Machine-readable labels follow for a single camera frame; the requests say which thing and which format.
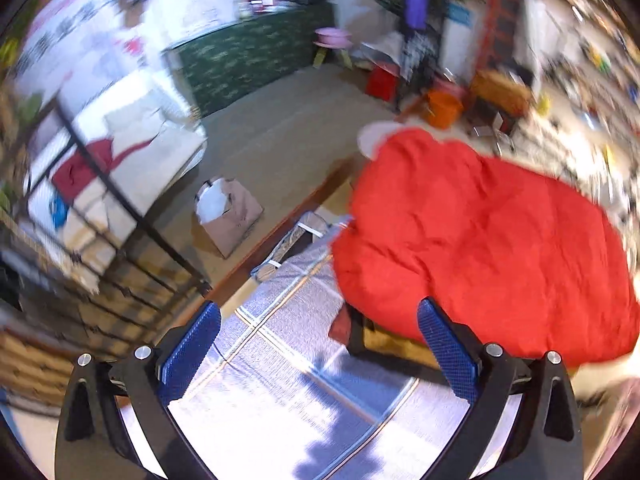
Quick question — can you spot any red cloth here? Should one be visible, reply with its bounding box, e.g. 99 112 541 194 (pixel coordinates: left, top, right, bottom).
52 138 152 202

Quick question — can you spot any pink basin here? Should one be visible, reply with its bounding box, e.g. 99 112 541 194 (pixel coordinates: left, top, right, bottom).
312 27 352 47

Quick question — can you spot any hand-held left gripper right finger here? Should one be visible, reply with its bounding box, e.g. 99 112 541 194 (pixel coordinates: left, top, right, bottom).
417 297 586 480

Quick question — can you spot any white round object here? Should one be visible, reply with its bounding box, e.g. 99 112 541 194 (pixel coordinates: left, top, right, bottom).
357 121 402 159

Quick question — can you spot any brown wooden bed rail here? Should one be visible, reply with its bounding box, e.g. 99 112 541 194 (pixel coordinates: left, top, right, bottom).
209 155 367 307

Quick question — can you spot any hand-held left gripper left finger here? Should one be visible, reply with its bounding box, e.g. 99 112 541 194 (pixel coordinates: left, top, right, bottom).
55 301 223 480

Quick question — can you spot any red shelf rack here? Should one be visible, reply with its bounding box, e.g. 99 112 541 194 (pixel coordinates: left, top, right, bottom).
482 0 527 77

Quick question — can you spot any red plastic stool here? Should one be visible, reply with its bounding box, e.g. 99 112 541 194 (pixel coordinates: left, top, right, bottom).
366 62 404 101

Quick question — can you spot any red zip jacket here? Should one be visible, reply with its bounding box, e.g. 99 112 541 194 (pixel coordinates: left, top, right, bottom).
330 127 640 367

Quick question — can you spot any black metal bed frame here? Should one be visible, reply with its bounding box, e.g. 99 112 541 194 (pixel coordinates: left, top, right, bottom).
0 100 215 396

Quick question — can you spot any orange bucket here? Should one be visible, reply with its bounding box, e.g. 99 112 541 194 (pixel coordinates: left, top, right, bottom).
425 87 464 129

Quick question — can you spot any yellow-legged stool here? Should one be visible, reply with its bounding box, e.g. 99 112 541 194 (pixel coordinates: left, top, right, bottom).
312 42 354 69

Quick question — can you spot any green patterned cloth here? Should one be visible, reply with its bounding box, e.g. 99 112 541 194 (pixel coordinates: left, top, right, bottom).
177 2 337 118

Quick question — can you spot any purple container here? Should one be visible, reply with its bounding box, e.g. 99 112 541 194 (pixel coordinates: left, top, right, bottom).
404 0 429 29

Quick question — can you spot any blue checked bed sheet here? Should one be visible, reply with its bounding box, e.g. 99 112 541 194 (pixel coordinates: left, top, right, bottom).
120 212 531 480

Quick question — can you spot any brown paper bag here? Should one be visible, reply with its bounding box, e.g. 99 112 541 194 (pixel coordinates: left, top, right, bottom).
194 176 264 259

